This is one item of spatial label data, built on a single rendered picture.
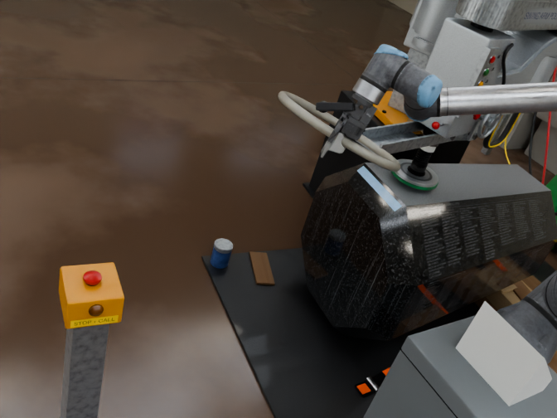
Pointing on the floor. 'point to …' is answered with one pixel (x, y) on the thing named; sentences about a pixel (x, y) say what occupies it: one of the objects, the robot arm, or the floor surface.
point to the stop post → (86, 335)
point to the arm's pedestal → (448, 383)
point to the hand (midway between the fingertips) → (322, 152)
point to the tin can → (221, 253)
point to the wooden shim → (261, 268)
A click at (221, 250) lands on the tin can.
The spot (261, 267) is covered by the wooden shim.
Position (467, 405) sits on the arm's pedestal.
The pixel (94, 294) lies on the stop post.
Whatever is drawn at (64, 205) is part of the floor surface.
